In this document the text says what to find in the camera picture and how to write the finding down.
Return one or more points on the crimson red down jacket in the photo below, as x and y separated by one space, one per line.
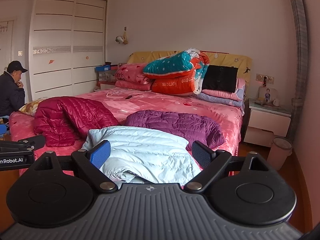
64 120

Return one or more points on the wall lamp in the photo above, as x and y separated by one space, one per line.
122 39

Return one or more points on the black cushion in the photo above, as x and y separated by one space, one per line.
221 78

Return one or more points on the grey plaid curtain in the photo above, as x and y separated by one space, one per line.
302 68

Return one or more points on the wall power sockets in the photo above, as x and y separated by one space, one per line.
265 78

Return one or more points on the pink lavender folded blankets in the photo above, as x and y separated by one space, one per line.
236 99

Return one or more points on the pink bed with blanket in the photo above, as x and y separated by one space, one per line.
123 102

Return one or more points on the white bedside nightstand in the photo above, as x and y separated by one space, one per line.
264 123

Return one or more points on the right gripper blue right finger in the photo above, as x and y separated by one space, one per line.
213 163

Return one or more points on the purple down jacket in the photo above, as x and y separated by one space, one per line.
191 127

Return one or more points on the teal orange folded quilt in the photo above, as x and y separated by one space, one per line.
179 74

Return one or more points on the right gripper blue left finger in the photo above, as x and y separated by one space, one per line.
87 164

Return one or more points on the person in black cap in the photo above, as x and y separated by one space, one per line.
12 91

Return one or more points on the white sliding wardrobe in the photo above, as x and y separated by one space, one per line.
66 43

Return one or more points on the yellow patterned pillow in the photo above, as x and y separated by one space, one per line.
31 107

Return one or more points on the pink folded quilt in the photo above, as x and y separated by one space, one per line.
131 76

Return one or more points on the light blue down jacket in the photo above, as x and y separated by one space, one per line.
139 154

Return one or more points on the framed child photo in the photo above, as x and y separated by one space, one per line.
267 94

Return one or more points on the pink waste bin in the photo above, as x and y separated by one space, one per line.
281 148

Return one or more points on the blue box on shelf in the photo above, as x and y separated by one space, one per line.
102 68

